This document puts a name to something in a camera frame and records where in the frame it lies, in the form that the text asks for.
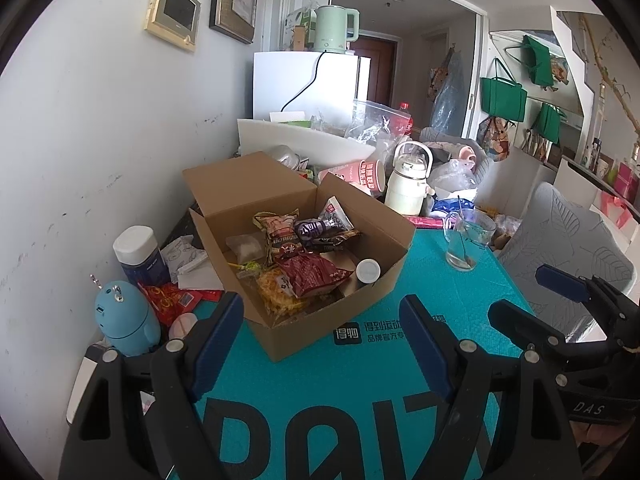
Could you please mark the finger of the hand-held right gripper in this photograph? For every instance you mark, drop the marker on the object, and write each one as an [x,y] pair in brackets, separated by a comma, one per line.
[562,280]
[520,321]

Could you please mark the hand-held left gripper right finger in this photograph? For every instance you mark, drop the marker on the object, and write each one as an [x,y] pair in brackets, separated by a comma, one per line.
[425,345]

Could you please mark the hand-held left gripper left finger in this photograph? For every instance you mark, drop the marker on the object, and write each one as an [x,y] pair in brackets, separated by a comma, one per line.
[220,340]

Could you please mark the yellow green candy packet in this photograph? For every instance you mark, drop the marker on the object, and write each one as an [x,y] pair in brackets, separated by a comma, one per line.
[245,266]

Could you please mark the brown cardboard box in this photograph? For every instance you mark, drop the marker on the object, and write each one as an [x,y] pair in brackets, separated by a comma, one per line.
[310,330]

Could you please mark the blue tube with white cap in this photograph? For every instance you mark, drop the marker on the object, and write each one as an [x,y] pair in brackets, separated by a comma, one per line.
[367,271]

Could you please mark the clear translucent snack packet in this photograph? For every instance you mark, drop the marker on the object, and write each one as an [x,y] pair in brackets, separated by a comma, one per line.
[245,247]

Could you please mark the red snack packet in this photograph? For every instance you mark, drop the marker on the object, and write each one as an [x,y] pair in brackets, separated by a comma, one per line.
[310,275]

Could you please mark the red gold peanut packet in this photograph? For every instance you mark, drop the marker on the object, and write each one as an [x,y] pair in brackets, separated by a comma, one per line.
[280,240]

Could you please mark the dark brown snack packet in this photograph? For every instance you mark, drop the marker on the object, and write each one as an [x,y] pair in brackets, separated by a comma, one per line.
[332,242]

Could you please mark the purple white snack packet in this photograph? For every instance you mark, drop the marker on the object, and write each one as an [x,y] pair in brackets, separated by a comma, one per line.
[320,225]

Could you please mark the person's right hand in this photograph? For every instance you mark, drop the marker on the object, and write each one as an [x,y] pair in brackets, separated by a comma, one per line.
[595,435]

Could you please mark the grey leaf-pattern chair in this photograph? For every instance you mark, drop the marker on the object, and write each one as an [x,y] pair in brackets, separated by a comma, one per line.
[565,240]

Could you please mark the round pink lid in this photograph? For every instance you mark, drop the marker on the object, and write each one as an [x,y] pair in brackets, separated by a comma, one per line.
[182,325]

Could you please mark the red gold wrapper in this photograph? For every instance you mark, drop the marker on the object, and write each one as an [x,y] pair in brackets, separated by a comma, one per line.
[167,302]

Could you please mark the white paper packet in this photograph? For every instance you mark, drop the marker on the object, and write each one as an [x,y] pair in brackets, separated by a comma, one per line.
[185,255]

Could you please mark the clear glass cup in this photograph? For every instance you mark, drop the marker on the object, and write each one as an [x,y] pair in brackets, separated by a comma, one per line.
[467,240]

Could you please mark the light blue humidifier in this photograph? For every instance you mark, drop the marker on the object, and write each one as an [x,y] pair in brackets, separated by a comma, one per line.
[125,315]

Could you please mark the dark blue jar white lid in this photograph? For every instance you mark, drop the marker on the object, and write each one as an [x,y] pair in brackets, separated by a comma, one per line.
[137,255]

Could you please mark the pink gift box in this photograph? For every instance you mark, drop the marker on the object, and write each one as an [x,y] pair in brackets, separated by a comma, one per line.
[625,175]

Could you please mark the pink slim box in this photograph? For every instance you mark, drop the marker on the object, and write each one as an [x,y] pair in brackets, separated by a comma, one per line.
[425,221]

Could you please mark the blue white packet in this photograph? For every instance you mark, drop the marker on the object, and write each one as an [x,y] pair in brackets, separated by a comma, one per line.
[450,205]

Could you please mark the clear plastic bag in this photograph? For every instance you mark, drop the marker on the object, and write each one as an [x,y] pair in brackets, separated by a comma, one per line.
[452,172]

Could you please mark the colourful patterned bag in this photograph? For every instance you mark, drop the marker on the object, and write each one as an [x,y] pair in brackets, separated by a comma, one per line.
[492,137]

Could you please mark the pink paper cup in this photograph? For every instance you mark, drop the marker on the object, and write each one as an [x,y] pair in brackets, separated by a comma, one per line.
[376,172]
[350,172]

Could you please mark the grey cloth heap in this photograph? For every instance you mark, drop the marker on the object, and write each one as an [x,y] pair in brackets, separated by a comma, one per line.
[442,137]

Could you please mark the silver bowl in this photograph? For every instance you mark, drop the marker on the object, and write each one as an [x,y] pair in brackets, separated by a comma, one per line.
[285,155]

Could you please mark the clear hanging plastic cover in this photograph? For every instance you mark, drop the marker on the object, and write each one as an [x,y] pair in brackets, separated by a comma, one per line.
[447,92]

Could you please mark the dry branch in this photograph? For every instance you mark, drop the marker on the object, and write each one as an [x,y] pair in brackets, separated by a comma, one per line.
[605,60]

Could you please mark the cola bottle with red cap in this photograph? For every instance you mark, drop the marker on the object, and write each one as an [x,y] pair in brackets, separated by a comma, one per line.
[404,117]

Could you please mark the clear zip bag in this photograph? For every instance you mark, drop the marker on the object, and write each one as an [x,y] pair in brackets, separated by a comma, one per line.
[375,120]

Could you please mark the white fridge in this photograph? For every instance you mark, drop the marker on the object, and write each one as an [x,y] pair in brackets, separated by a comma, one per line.
[285,85]

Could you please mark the brown door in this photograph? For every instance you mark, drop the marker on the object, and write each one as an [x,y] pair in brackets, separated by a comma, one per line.
[377,75]

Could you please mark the green carton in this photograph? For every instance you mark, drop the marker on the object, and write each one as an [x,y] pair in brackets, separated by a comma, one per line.
[297,25]

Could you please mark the light green kettle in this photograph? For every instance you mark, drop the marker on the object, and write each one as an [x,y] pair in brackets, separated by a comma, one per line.
[332,30]

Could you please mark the beige wall intercom panel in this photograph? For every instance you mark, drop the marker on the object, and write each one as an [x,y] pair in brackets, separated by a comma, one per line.
[175,10]

